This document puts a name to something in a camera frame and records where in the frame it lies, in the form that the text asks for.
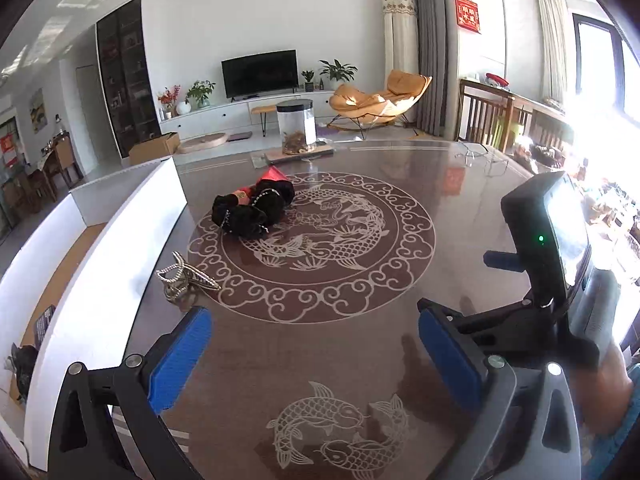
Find black rectangular box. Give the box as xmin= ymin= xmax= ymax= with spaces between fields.
xmin=34 ymin=304 xmax=56 ymax=350

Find red flowers white vase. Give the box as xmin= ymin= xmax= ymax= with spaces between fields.
xmin=157 ymin=84 xmax=192 ymax=118

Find leafy plant near tv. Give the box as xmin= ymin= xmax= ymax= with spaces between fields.
xmin=320 ymin=58 xmax=358 ymax=89

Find wooden dining chair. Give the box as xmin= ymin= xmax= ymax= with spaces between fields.
xmin=42 ymin=134 xmax=84 ymax=194

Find black bow with chain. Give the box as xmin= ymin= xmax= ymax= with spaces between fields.
xmin=210 ymin=194 xmax=268 ymax=240

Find round floor cushion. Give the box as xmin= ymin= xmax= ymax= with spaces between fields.
xmin=176 ymin=132 xmax=229 ymax=154

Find small wooden bench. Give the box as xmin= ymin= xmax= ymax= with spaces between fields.
xmin=250 ymin=104 xmax=277 ymax=136

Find person's right hand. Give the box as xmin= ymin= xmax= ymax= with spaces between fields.
xmin=568 ymin=342 xmax=634 ymax=437

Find white sorting box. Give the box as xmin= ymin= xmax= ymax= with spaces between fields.
xmin=1 ymin=158 xmax=186 ymax=470

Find clear jar black lid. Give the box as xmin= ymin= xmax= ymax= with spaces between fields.
xmin=276 ymin=99 xmax=317 ymax=153

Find tall black display cabinet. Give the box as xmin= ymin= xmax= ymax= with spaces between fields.
xmin=96 ymin=0 xmax=160 ymax=158

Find orange lounge chair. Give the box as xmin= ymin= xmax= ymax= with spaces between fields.
xmin=326 ymin=70 xmax=433 ymax=138

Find clear eyeglasses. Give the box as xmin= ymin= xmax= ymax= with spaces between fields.
xmin=454 ymin=141 xmax=509 ymax=178

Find rhinestone gold hair clip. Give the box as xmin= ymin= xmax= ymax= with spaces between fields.
xmin=155 ymin=252 xmax=221 ymax=302

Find green potted plant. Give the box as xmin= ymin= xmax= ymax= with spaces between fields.
xmin=186 ymin=79 xmax=215 ymax=108

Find red packet envelope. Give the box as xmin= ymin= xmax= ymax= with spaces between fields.
xmin=233 ymin=167 xmax=293 ymax=205

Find dark wooden side chair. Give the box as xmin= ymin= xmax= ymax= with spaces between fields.
xmin=454 ymin=78 xmax=574 ymax=153

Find grey curtain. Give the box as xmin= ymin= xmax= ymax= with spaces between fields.
xmin=416 ymin=0 xmax=459 ymax=140

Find white tv cabinet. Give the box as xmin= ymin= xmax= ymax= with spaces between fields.
xmin=160 ymin=90 xmax=334 ymax=140

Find white standing air conditioner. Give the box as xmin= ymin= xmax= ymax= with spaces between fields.
xmin=382 ymin=0 xmax=419 ymax=78

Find tray under jar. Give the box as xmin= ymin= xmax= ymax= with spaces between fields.
xmin=250 ymin=143 xmax=335 ymax=169

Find black flat television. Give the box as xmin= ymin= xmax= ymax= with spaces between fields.
xmin=221 ymin=50 xmax=298 ymax=100

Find cardboard box on floor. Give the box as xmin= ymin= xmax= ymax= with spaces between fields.
xmin=129 ymin=132 xmax=180 ymax=166

